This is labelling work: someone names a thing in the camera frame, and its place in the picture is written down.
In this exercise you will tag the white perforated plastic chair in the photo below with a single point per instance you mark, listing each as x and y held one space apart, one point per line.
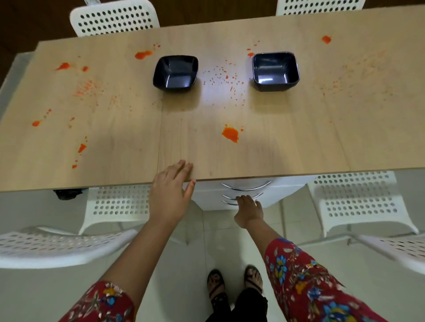
114 18
116 205
318 6
358 199

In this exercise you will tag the person's right hand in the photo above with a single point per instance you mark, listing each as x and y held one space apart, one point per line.
249 214

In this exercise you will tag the scattered orange spill spots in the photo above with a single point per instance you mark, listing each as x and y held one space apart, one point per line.
230 134

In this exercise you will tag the red floral sleeve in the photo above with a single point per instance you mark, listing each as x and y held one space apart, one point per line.
99 305
308 285

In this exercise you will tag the black cloth bundle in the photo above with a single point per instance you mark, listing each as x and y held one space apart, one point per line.
68 194

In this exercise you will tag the black square bowl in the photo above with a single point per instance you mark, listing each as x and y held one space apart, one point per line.
275 70
175 73

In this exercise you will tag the white drawer cabinet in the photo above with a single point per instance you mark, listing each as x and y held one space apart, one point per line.
289 189

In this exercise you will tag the person's left forearm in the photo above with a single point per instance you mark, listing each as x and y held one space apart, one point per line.
139 255

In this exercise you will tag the person's left hand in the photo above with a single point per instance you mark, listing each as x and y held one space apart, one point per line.
166 199

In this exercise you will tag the person's right forearm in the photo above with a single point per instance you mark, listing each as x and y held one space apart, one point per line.
264 237

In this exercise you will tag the black trousers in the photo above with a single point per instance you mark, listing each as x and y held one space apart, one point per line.
245 307

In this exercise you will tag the person's left thumb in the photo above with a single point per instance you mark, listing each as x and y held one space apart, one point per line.
190 190

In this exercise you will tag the person's right fingers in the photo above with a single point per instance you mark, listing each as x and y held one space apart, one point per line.
248 201

